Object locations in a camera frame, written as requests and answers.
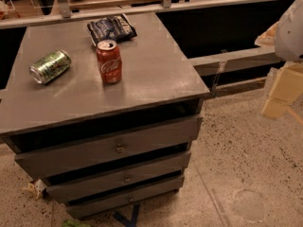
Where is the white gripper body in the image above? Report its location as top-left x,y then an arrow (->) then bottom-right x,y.
275,0 -> 303,62

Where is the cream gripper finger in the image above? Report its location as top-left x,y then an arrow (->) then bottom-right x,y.
260,61 -> 303,119
255,23 -> 278,46

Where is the red coke can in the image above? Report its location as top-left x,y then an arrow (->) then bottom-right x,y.
96,40 -> 122,84

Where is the blue chip bag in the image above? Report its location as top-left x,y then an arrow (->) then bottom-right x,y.
87,14 -> 137,45

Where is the green soda can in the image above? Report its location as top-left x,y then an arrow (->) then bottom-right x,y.
29,50 -> 71,84

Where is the grey drawer cabinet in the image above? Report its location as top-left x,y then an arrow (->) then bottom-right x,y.
0,13 -> 207,208

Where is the grey metal railing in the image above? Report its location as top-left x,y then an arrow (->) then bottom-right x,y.
0,0 -> 276,29

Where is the blue tape on floor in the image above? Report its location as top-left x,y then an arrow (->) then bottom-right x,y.
113,203 -> 141,227

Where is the middle grey drawer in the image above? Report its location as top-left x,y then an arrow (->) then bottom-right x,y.
47,150 -> 191,203

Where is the grey drawer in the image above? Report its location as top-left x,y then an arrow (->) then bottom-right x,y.
15,115 -> 202,179
47,150 -> 191,203
66,175 -> 184,218

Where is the bottom grey drawer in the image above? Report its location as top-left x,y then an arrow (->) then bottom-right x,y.
66,175 -> 184,218

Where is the green object on floor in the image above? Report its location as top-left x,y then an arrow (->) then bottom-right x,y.
62,219 -> 92,227

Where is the top grey drawer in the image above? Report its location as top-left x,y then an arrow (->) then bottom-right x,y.
15,115 -> 202,179

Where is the crumpled paper scrap on floor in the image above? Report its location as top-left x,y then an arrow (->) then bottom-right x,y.
22,179 -> 46,200

